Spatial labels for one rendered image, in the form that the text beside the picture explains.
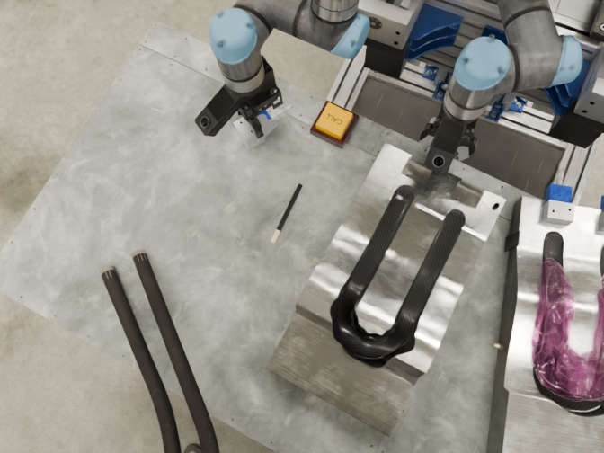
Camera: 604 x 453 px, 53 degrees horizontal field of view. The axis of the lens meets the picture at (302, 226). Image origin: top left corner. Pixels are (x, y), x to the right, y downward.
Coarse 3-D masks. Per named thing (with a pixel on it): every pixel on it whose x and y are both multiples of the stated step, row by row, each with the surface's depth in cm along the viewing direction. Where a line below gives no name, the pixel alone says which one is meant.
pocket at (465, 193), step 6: (462, 186) 120; (468, 186) 119; (456, 192) 120; (462, 192) 120; (468, 192) 120; (474, 192) 120; (480, 192) 119; (456, 198) 120; (462, 198) 120; (468, 198) 120; (474, 198) 120; (480, 198) 120; (468, 204) 120; (474, 204) 120
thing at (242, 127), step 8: (288, 104) 130; (264, 112) 129; (280, 112) 130; (240, 120) 128; (240, 128) 127; (248, 128) 127; (240, 136) 130; (248, 136) 127; (248, 144) 129; (256, 144) 131
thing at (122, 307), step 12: (108, 276) 123; (108, 288) 122; (120, 288) 122; (120, 300) 120; (120, 312) 119; (132, 312) 120; (132, 324) 118; (132, 336) 117; (132, 348) 116; (144, 348) 116; (144, 360) 115; (144, 372) 114; (156, 372) 114; (156, 384) 113
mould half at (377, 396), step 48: (384, 144) 121; (384, 192) 119; (432, 192) 118; (336, 240) 116; (432, 240) 116; (480, 240) 115; (336, 288) 110; (384, 288) 111; (288, 336) 115; (432, 336) 107; (336, 384) 112; (384, 384) 112; (384, 432) 110
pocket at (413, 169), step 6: (408, 162) 122; (414, 162) 121; (420, 162) 121; (408, 168) 122; (414, 168) 122; (420, 168) 122; (426, 168) 121; (408, 174) 122; (414, 174) 122; (420, 174) 122; (426, 174) 122; (414, 180) 121; (420, 180) 121; (426, 180) 121
